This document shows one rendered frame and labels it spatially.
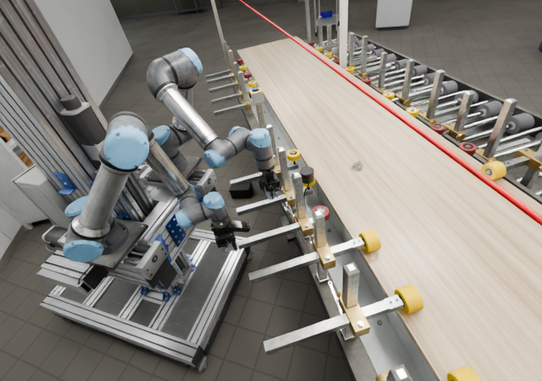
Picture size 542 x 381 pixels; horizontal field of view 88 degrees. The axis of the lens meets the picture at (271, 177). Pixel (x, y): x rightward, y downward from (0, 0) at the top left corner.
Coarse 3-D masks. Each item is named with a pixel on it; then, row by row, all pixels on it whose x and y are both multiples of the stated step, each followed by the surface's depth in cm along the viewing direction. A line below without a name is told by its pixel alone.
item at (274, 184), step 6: (258, 168) 114; (270, 168) 112; (264, 174) 115; (270, 174) 112; (276, 174) 119; (264, 180) 117; (270, 180) 114; (276, 180) 117; (270, 186) 118; (276, 186) 117
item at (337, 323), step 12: (384, 300) 92; (396, 300) 91; (372, 312) 90; (384, 312) 92; (312, 324) 90; (324, 324) 90; (336, 324) 89; (348, 324) 90; (288, 336) 89; (300, 336) 88; (312, 336) 88; (276, 348) 87
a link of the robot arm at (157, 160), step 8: (120, 112) 89; (128, 112) 90; (152, 136) 100; (152, 144) 101; (152, 152) 101; (160, 152) 104; (152, 160) 103; (160, 160) 104; (168, 160) 108; (152, 168) 106; (160, 168) 106; (168, 168) 108; (176, 168) 112; (160, 176) 109; (168, 176) 109; (176, 176) 111; (168, 184) 112; (176, 184) 112; (184, 184) 115; (176, 192) 115; (184, 192) 116; (192, 192) 119
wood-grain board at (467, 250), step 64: (256, 64) 304; (320, 64) 276; (320, 128) 188; (384, 128) 177; (384, 192) 136; (448, 192) 130; (512, 192) 125; (384, 256) 111; (448, 256) 107; (512, 256) 103; (448, 320) 91; (512, 320) 88
